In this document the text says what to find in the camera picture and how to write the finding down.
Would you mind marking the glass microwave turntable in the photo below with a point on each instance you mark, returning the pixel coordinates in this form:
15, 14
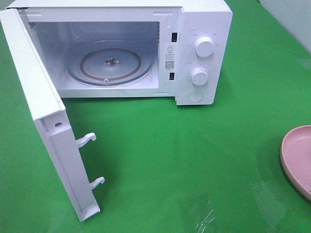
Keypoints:
111, 62

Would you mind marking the white microwave oven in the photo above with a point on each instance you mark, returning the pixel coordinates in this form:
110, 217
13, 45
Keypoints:
58, 27

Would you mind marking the round door release button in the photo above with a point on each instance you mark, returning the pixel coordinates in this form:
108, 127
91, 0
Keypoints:
195, 96

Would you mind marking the white microwave door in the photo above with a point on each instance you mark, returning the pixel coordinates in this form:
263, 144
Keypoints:
49, 114

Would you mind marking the pink round plate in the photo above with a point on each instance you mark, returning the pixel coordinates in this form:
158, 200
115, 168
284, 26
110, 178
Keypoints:
295, 155

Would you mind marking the white round knob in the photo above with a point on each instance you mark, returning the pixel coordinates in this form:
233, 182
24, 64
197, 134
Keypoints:
199, 76
204, 46

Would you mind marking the upper white door latch hook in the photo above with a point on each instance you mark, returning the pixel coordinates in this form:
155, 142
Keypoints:
84, 140

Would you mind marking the lower white door latch hook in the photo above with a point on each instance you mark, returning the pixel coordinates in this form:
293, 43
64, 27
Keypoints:
97, 182

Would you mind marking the white warning label sticker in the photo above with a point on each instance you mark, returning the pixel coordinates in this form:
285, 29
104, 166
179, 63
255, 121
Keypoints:
169, 56

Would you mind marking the white door latch hook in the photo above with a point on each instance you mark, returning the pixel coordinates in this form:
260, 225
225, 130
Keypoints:
97, 182
84, 140

